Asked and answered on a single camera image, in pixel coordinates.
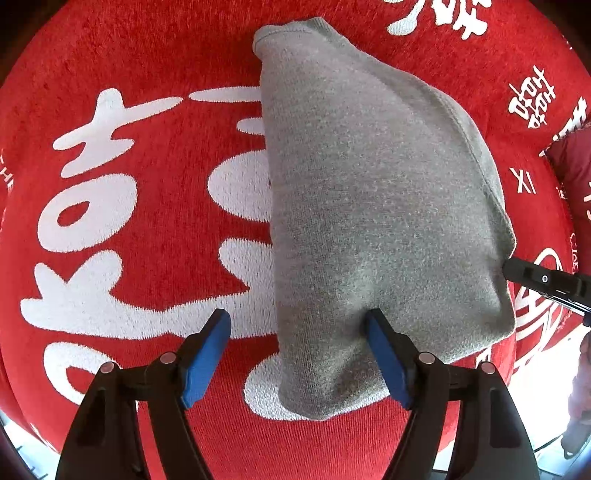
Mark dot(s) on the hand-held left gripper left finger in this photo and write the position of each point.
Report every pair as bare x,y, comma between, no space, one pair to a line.
207,355

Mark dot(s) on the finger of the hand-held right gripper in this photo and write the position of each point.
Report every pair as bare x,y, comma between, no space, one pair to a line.
545,279

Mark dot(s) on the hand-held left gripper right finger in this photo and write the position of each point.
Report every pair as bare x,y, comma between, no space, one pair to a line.
387,355

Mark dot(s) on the grey knit sweater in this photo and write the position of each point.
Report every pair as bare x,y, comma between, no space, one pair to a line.
369,207

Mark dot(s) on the pale pink cloth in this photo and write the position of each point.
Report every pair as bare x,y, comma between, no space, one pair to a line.
581,392

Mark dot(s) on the dark red pillow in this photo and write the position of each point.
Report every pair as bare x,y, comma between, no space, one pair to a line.
575,161

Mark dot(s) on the red blanket with white print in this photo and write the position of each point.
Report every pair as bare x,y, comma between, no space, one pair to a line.
138,92

